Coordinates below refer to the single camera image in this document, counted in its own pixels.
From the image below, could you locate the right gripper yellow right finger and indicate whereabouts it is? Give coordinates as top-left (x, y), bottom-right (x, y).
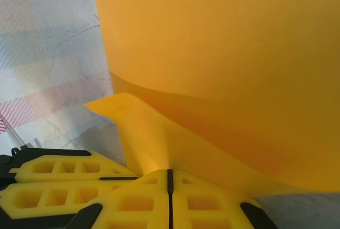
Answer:
top-left (171, 169), bottom-right (279, 229)

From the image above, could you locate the orange paper sheet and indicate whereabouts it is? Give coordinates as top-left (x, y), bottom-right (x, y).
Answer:
top-left (84, 0), bottom-right (340, 197)

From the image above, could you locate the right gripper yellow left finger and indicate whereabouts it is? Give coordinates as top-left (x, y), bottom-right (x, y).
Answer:
top-left (67, 169), bottom-right (170, 229)

